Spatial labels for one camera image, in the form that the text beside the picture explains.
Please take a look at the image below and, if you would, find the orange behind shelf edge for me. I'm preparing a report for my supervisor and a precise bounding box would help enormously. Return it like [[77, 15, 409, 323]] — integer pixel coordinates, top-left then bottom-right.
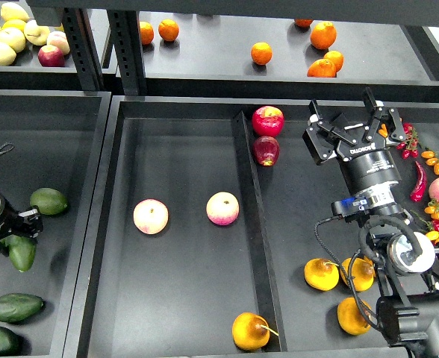
[[294, 19, 313, 28]]

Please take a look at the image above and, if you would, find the pink peach on shelf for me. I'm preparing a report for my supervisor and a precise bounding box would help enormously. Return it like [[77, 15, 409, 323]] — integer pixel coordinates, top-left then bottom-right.
[[46, 31, 70, 56]]

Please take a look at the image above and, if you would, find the cherry tomato bunch upper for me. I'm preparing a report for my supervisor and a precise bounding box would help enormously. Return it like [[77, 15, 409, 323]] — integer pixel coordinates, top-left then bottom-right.
[[378, 122, 419, 160]]

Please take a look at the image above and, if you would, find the pale yellow apple middle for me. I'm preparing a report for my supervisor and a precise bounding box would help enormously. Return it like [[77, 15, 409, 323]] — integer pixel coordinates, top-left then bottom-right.
[[0, 28, 26, 53]]

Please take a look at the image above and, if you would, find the black shelf post left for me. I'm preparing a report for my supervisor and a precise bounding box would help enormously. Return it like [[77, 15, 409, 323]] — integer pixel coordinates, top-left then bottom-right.
[[62, 7, 105, 92]]

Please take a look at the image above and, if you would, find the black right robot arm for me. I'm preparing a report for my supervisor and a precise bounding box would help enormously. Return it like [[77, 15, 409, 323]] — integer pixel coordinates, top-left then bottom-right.
[[302, 89, 439, 357]]

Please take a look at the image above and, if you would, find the red chili pepper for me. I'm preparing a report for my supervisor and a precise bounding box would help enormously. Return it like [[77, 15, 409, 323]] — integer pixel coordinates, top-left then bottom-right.
[[409, 161, 427, 202]]

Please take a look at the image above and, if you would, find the black left tray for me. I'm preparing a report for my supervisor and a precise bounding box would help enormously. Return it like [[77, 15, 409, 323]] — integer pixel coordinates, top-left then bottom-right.
[[0, 90, 110, 357]]

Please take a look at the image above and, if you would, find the green avocado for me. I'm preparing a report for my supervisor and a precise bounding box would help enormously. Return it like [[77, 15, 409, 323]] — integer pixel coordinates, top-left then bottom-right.
[[4, 235, 37, 272], [30, 187, 69, 216]]

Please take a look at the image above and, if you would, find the large orange upper right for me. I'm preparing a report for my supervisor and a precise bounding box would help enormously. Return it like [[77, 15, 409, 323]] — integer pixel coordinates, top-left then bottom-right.
[[310, 21, 337, 50]]

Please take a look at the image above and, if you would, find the bright red apple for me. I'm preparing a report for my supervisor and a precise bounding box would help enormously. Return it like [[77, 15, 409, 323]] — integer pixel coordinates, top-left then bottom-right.
[[252, 105, 284, 137]]

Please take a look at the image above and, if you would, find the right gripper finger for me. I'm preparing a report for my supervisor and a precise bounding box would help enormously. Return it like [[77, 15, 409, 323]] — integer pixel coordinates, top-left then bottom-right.
[[308, 99, 358, 146], [362, 87, 385, 144]]

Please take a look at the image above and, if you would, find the pale yellow apple front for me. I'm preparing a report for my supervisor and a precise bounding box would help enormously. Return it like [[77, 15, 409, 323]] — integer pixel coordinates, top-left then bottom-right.
[[0, 43, 16, 66]]

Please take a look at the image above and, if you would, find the yellow pear bottom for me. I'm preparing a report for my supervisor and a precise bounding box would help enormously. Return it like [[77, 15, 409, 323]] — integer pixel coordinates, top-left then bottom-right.
[[337, 297, 371, 336]]

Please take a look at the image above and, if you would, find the orange cherry tomato string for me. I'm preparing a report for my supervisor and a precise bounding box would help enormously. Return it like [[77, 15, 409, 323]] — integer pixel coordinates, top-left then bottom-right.
[[420, 149, 439, 179]]

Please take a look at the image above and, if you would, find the orange front right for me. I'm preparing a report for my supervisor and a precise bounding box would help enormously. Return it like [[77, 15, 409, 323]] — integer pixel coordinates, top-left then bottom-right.
[[307, 59, 337, 78]]

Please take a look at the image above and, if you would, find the orange centre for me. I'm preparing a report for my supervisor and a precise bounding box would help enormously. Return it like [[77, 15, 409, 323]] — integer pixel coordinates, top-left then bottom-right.
[[250, 42, 273, 66]]

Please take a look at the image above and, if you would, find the orange right small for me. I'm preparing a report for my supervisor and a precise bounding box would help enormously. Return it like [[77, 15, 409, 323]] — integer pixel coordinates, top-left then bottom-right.
[[323, 51, 344, 72]]

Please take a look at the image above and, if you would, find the dark avocado lower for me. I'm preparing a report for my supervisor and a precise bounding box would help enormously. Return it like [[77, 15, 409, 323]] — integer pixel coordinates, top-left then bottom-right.
[[0, 293, 45, 323]]

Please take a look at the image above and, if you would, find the black centre divided tray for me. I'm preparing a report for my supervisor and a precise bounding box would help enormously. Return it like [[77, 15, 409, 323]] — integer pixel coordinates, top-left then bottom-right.
[[63, 96, 407, 357]]

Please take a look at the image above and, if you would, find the cherry tomato bunch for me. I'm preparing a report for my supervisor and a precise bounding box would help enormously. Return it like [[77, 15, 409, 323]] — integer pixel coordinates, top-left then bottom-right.
[[378, 122, 419, 160], [412, 199, 439, 245]]

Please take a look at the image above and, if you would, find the dark red apple on shelf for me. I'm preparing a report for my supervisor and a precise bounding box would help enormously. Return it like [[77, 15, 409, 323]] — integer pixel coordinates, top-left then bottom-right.
[[37, 45, 65, 67]]

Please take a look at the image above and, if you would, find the cherry tomato bunch lower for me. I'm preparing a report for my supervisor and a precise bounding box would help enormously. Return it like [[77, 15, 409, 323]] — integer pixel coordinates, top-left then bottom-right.
[[412, 199, 439, 245]]

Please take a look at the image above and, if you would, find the pink apple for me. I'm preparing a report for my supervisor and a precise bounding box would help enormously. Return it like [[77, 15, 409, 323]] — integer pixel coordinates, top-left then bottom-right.
[[206, 192, 240, 226], [133, 198, 169, 235]]

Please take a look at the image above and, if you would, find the yellow lemon on shelf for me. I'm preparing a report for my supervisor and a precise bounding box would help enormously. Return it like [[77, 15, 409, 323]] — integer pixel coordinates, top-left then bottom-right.
[[2, 19, 26, 32]]

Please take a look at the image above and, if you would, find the pale yellow apple right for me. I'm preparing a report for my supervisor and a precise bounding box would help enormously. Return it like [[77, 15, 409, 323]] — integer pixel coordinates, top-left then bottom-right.
[[23, 19, 51, 46]]

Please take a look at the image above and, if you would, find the pink apple right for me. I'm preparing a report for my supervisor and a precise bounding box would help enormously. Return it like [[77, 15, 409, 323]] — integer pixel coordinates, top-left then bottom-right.
[[206, 192, 240, 226]]

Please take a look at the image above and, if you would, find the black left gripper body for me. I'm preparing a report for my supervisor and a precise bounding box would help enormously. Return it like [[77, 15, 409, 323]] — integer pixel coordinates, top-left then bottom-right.
[[0, 207, 43, 246]]

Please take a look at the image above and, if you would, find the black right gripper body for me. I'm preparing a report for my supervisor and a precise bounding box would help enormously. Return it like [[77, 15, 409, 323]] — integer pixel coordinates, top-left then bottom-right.
[[302, 111, 405, 165]]

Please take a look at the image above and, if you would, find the yellow pear hidden middle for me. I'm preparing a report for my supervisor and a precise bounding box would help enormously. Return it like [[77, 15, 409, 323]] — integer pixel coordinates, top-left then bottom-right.
[[340, 257, 375, 292]]

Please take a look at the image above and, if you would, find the pink apple left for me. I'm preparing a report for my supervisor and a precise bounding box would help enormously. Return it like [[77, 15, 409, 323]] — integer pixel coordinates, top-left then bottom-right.
[[133, 198, 169, 235]]

